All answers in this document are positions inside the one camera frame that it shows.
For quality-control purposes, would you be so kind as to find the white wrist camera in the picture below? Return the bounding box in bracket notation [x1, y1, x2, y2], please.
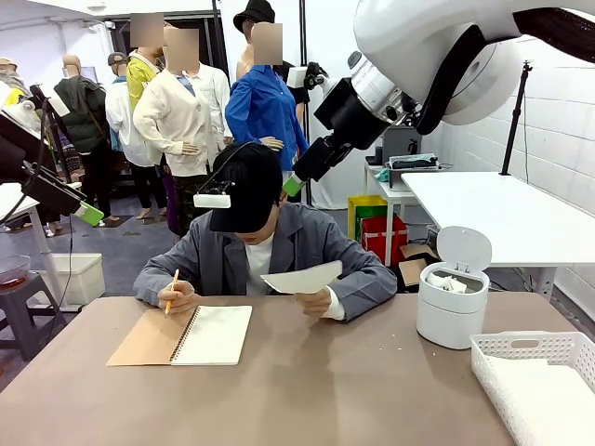
[28, 83, 70, 117]
[285, 60, 332, 90]

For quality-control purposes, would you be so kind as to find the mannequin in white shirt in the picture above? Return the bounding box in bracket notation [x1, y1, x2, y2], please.
[104, 51, 166, 220]

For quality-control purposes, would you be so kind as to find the black light stand pole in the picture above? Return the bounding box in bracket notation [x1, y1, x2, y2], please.
[298, 0, 311, 208]

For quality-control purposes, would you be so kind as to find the grey box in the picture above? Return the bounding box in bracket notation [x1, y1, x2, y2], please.
[379, 125, 425, 164]

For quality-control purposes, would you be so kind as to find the white head-mounted camera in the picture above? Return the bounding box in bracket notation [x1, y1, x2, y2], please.
[192, 141, 255, 209]

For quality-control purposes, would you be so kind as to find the black cap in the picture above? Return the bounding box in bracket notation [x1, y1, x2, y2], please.
[208, 142, 284, 233]

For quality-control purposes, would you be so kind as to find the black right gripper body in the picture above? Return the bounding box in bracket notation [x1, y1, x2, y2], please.
[314, 77, 390, 151]

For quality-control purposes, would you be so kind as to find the person's left forearm grey sleeve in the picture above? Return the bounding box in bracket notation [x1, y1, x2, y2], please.
[324, 267, 399, 323]

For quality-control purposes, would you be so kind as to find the person's right forearm grey sleeve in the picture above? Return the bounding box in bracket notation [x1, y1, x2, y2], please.
[133, 259, 187, 306]

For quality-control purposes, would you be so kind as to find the white perforated plastic basket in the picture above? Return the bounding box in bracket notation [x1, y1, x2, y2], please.
[469, 330, 595, 446]

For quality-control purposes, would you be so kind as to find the black tripod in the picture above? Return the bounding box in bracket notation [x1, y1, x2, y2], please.
[498, 59, 536, 177]

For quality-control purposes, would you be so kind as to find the white storage box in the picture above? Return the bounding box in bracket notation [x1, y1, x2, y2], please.
[34, 253, 106, 307]

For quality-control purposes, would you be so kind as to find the person's grey jacket torso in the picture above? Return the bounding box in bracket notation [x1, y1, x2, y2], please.
[133, 199, 399, 322]

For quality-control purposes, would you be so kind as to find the flat white paper stack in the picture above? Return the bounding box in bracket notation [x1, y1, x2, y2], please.
[483, 356, 595, 446]

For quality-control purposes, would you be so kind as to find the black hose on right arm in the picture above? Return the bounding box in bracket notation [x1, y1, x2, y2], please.
[416, 7, 595, 137]

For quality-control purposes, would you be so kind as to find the small white table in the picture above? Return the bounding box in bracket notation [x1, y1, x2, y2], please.
[0, 180, 84, 312]

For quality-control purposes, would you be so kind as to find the spiral notebook with brown cover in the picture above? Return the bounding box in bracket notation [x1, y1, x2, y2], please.
[105, 304, 254, 368]

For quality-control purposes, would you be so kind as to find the white side table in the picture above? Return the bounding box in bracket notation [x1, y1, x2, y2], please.
[364, 156, 453, 220]

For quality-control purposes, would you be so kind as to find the black bucket hat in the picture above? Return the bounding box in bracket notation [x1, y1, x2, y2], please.
[232, 0, 277, 34]

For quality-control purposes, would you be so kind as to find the grey stool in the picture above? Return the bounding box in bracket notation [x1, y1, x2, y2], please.
[0, 272, 67, 362]

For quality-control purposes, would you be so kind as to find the white paper sheet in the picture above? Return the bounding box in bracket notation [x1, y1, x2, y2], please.
[259, 259, 344, 295]

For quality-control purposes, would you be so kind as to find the cardboard box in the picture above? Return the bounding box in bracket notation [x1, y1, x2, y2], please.
[398, 243, 439, 287]

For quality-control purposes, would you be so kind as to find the mannequin in cream jacket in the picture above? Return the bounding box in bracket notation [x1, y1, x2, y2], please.
[132, 27, 233, 238]

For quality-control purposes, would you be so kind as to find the crumpled paper inside bin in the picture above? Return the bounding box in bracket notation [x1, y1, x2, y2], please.
[426, 271, 469, 295]

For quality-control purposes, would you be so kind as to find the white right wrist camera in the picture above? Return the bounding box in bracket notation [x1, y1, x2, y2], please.
[285, 60, 332, 90]

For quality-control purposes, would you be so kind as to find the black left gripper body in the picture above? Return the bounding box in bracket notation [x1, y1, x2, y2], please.
[0, 113, 51, 185]

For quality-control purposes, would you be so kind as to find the large white table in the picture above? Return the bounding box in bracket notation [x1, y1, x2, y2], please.
[400, 170, 595, 299]

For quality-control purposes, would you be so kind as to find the person's right hand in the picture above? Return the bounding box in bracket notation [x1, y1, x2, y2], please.
[157, 280, 203, 317]

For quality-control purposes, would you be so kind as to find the mannequin in dark green jacket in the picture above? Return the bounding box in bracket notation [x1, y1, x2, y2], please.
[52, 54, 113, 225]

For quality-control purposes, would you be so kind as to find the grey-bearded mannequin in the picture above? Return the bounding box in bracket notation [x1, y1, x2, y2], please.
[0, 57, 30, 106]

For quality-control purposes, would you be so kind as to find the yellow pencil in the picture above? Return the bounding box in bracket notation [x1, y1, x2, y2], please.
[165, 269, 180, 318]

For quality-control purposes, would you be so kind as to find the mannequin in black t-shirt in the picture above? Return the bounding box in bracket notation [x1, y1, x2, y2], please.
[273, 59, 311, 173]

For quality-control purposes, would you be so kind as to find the person's left hand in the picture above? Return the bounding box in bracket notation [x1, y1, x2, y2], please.
[296, 286, 334, 320]

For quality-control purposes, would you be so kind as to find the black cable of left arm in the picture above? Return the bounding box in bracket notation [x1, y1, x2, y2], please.
[0, 98, 52, 225]

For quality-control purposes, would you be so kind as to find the glass bowl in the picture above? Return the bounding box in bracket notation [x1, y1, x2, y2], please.
[0, 254, 33, 286]

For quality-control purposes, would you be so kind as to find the white trash bin with lid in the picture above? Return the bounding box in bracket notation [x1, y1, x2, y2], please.
[415, 225, 493, 351]

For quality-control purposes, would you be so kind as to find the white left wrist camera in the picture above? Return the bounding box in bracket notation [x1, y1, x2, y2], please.
[28, 83, 70, 117]

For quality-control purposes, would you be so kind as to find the mannequin in blue shirt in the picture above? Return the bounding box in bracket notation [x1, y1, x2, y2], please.
[224, 20, 313, 177]

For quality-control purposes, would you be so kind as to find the grey tray with teal contents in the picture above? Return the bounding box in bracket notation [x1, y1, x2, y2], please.
[387, 153, 441, 171]

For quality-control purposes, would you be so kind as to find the yellow-green bag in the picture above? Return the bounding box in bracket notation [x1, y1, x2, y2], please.
[348, 194, 390, 243]

